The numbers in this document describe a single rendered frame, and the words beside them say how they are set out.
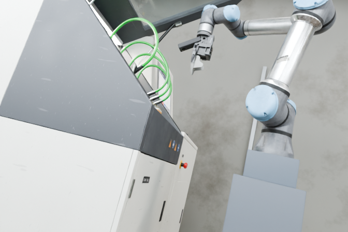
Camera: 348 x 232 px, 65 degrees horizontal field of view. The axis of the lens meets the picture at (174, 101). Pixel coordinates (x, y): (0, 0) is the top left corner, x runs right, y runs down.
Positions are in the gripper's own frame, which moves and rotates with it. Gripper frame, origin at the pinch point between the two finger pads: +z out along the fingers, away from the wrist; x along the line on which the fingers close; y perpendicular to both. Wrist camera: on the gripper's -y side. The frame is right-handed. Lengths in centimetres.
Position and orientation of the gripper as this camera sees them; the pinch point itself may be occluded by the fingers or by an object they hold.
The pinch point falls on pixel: (190, 71)
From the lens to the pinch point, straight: 131.2
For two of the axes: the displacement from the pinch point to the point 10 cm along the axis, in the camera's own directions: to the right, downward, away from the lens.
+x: 1.9, 2.8, 9.4
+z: -2.5, 9.4, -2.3
